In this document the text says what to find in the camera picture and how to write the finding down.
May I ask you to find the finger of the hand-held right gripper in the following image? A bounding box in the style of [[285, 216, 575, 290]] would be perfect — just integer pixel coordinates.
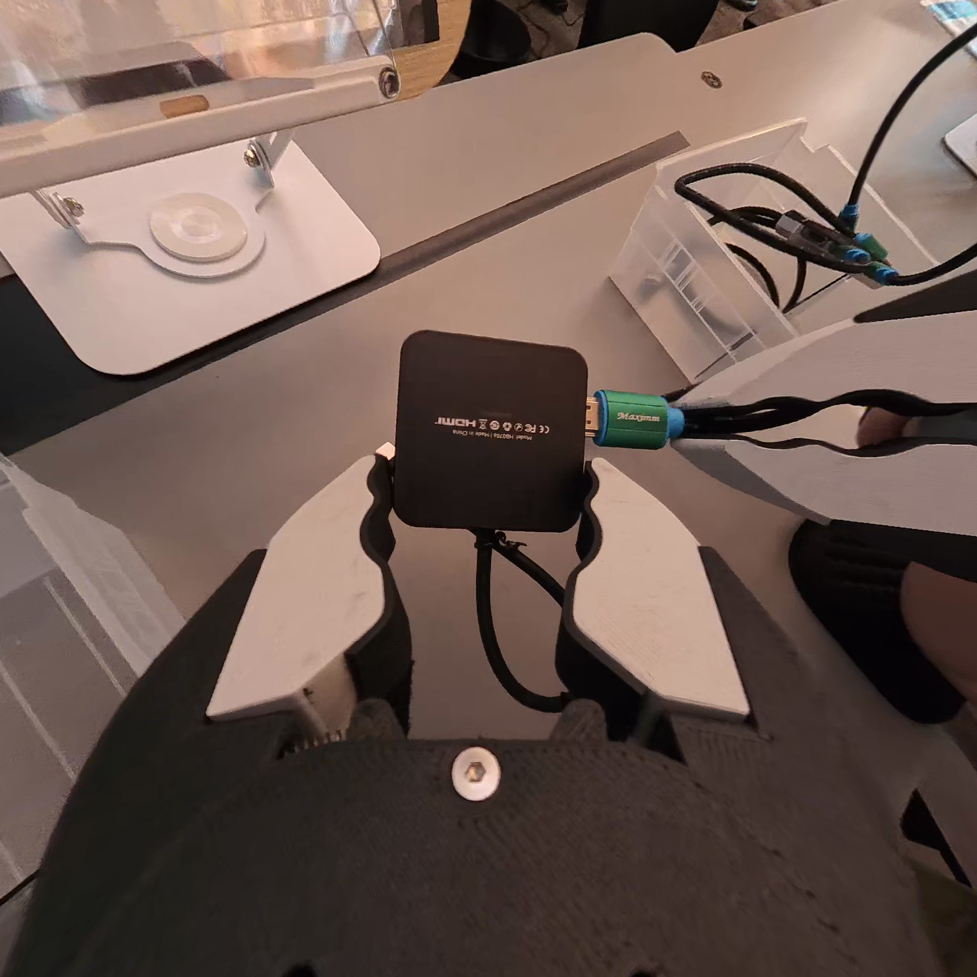
[[663, 286, 977, 417], [670, 427, 977, 529]]

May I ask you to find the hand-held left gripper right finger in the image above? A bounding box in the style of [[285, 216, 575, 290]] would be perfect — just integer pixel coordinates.
[[554, 458, 753, 746]]

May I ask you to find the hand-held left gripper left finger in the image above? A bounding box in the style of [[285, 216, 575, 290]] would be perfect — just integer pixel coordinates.
[[205, 444, 417, 738]]

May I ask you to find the clear plastic bin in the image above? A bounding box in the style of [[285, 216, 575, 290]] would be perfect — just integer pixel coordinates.
[[609, 116, 944, 385], [0, 454, 188, 886]]

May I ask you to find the black square adapter hub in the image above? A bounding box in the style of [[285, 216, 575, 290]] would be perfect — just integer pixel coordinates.
[[393, 329, 591, 533]]

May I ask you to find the sign stand with white base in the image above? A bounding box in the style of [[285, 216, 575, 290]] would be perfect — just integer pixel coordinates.
[[0, 0, 475, 377]]

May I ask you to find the blue white leaflet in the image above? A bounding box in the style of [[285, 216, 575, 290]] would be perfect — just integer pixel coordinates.
[[920, 0, 977, 35]]

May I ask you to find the black office chair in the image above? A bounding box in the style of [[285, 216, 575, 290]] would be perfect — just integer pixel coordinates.
[[569, 0, 738, 56]]

